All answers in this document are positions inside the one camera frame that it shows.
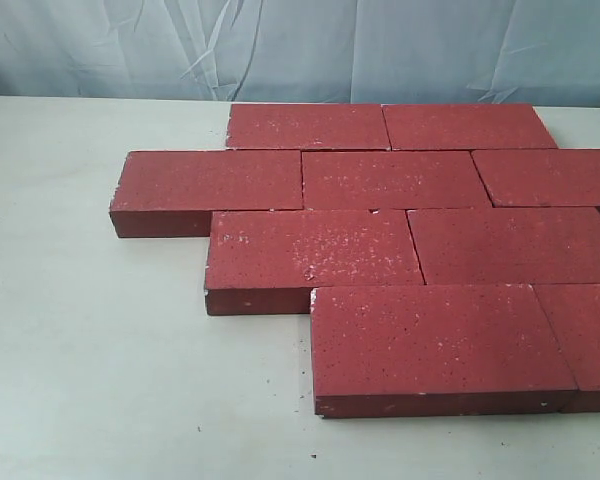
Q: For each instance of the hidden lower right red brick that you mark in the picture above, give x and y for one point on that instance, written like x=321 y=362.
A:
x=508 y=245

